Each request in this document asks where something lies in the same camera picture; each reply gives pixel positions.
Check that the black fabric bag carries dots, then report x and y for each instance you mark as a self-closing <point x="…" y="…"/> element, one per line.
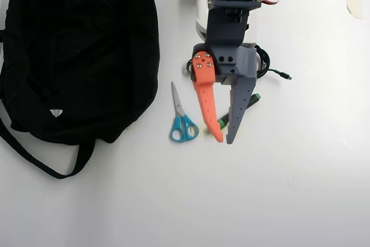
<point x="81" y="56"/>

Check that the green capped black marker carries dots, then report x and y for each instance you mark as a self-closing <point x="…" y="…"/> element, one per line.
<point x="254" y="98"/>

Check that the torn masking tape piece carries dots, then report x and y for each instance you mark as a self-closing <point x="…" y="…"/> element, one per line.
<point x="354" y="1"/>

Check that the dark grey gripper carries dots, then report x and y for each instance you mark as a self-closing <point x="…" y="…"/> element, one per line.
<point x="231" y="66"/>

